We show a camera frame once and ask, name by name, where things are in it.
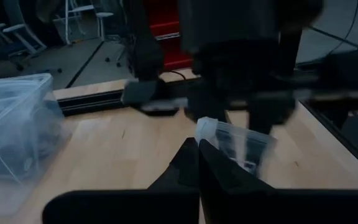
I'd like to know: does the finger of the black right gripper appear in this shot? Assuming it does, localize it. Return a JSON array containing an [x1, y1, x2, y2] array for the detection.
[[186, 105, 229, 124], [247, 105, 292, 135]]

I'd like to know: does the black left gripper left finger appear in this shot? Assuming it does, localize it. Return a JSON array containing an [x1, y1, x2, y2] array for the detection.
[[42, 138, 200, 224]]

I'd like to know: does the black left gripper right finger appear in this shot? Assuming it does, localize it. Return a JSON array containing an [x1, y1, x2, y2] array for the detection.
[[199, 139, 358, 224]]

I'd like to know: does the clear zipper bag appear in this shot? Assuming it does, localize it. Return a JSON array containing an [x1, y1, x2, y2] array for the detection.
[[195, 116, 278, 179]]

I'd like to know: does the white step stool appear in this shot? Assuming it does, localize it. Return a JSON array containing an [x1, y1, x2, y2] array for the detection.
[[53, 0, 115, 47]]

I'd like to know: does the clear plastic storage bin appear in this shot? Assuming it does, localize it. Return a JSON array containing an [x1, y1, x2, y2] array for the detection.
[[0, 73, 71, 217]]

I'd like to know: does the grey office chair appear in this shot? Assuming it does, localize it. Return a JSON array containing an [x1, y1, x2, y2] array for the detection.
[[0, 0, 48, 72]]

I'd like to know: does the black aluminium table frame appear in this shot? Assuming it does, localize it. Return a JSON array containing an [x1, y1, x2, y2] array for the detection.
[[54, 27, 358, 180]]

